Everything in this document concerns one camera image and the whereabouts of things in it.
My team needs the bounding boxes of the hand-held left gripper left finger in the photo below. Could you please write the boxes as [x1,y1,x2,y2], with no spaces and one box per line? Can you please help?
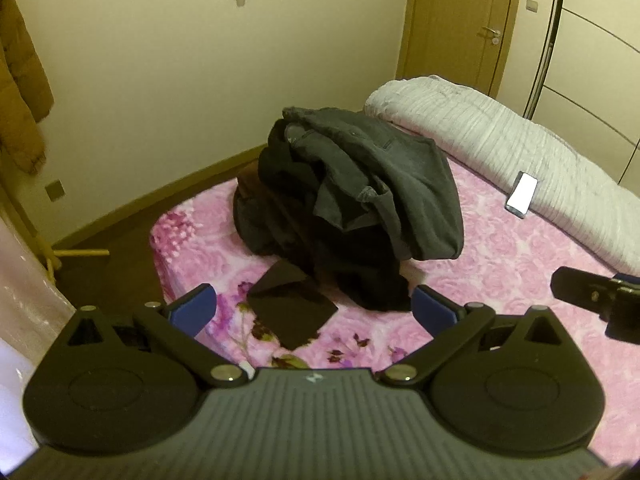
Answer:
[64,284,251,388]

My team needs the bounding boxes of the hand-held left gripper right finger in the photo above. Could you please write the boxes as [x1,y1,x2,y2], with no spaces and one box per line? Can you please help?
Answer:
[375,284,576,388]

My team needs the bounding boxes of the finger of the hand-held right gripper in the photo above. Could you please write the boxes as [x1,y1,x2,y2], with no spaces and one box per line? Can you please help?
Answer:
[552,266,623,313]

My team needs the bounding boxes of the dark grey jeans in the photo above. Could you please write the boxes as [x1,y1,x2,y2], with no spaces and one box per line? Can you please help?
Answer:
[280,106,465,261]

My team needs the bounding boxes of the pile of dark clothes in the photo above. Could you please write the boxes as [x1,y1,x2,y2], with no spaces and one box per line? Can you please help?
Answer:
[232,120,416,312]

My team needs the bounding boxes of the pink floral bed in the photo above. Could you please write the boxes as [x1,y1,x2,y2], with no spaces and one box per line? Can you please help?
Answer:
[150,160,640,396]

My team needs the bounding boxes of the black folded cloth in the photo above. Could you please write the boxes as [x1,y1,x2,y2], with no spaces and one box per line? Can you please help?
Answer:
[246,259,338,351]

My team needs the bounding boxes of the smartphone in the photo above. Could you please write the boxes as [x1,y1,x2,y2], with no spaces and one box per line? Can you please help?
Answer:
[506,171,540,218]

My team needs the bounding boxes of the wooden coat rack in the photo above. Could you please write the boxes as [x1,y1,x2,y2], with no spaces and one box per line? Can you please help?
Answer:
[0,180,110,286]

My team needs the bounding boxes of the clear plastic bag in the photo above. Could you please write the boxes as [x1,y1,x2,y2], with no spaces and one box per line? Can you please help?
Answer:
[0,205,76,351]

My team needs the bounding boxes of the white quilt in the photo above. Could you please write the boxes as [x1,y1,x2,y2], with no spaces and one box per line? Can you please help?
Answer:
[363,76,640,277]

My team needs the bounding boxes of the cream wardrobe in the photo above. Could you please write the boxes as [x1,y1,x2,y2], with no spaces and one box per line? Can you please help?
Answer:
[522,0,640,186]

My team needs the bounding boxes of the brown coat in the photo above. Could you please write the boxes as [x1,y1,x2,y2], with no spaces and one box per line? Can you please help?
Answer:
[0,0,55,176]

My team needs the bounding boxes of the wooden door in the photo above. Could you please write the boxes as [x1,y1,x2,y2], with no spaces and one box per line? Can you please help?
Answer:
[397,0,523,98]

